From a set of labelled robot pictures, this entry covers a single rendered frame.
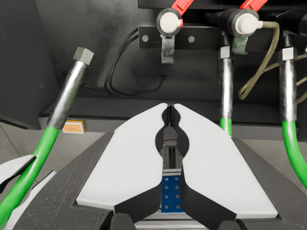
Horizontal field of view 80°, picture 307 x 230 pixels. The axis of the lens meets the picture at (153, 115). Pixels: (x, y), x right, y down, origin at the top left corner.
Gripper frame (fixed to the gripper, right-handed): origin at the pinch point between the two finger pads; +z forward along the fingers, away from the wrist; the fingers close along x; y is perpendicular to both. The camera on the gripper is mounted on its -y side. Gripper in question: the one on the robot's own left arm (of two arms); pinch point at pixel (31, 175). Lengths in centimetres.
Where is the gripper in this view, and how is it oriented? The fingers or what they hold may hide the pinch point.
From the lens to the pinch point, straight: 22.3
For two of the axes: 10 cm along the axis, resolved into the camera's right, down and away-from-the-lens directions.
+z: 5.8, -7.4, 3.4
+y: -2.6, 2.3, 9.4
